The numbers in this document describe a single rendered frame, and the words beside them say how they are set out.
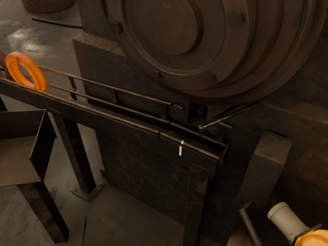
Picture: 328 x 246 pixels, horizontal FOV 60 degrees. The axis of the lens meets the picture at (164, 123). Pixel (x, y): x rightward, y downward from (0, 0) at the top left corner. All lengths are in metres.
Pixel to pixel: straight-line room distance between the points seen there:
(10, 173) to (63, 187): 0.69
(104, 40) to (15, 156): 0.48
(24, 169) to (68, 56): 1.79
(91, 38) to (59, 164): 0.96
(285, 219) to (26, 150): 0.82
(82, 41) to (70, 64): 1.57
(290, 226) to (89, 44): 0.78
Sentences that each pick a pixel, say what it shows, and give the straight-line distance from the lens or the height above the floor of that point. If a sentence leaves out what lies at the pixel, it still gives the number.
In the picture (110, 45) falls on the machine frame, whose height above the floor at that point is 0.87.
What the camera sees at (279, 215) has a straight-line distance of 0.79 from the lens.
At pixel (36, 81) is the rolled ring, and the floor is 0.68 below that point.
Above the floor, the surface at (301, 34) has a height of 1.11.
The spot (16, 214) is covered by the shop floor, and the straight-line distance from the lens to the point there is 1.68.
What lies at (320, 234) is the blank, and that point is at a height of 0.75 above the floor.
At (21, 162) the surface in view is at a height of 0.60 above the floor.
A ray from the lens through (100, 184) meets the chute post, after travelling 1.62.
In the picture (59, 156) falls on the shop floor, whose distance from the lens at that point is 1.82.
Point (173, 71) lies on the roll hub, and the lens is 0.58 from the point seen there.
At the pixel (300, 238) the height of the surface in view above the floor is 0.71.
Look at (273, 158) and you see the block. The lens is 0.74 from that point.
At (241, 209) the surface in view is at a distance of 0.86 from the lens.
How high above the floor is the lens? 1.34
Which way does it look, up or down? 45 degrees down
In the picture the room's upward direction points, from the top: straight up
